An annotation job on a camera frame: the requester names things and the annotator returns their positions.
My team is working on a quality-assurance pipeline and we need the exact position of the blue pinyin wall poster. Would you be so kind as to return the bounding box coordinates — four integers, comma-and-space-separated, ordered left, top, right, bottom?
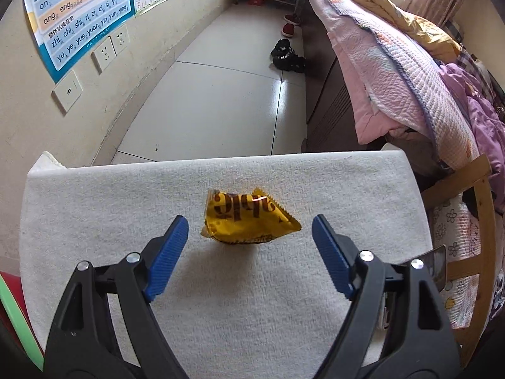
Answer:
21, 0, 137, 84

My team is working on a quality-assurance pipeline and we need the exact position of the white wall socket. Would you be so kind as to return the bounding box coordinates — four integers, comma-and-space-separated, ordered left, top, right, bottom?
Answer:
92, 39, 117, 72
110, 25, 130, 54

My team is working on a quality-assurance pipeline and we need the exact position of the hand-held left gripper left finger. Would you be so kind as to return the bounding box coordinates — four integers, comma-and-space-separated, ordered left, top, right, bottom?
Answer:
44, 215, 189, 379

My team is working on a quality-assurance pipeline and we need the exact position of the yellow quilt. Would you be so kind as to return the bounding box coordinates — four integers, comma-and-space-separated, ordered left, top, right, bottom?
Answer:
335, 0, 462, 64

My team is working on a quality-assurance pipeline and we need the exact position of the red bin with green rim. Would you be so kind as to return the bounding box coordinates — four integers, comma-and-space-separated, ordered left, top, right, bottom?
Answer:
0, 270, 44, 372

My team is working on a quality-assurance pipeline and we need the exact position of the black smartphone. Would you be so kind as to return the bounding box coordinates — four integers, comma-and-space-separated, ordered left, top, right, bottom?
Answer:
420, 245, 447, 293

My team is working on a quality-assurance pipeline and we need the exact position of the wooden chair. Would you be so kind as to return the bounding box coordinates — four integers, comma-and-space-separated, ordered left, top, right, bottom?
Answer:
421, 153, 496, 358

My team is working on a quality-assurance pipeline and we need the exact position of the grey plaid cloth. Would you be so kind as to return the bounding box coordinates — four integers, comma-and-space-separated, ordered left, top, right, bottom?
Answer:
454, 47, 505, 103

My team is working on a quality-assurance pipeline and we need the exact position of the white round-hole wall outlet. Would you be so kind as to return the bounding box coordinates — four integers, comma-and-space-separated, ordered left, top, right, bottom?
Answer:
52, 70, 83, 115

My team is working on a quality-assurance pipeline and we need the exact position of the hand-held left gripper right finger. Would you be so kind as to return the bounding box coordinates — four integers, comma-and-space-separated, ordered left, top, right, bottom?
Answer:
312, 214, 460, 379

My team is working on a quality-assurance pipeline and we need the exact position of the bed with pink quilt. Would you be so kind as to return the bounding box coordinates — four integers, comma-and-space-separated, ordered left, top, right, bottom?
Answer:
303, 0, 480, 174

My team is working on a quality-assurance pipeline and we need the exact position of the dark bed frame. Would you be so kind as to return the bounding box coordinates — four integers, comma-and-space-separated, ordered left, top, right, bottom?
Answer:
302, 27, 379, 153

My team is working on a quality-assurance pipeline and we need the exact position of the white towel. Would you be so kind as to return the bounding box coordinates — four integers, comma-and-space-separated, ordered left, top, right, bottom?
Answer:
19, 150, 435, 368

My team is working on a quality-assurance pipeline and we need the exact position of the purple garment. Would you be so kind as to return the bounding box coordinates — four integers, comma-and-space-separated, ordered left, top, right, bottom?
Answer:
438, 63, 505, 206

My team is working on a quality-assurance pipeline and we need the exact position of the floral seat cushion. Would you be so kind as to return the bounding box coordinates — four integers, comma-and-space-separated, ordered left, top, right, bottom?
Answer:
428, 195, 502, 328

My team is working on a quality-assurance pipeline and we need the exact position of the yellow snack wrapper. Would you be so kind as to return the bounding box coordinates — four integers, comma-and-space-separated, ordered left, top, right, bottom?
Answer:
200, 187, 302, 245

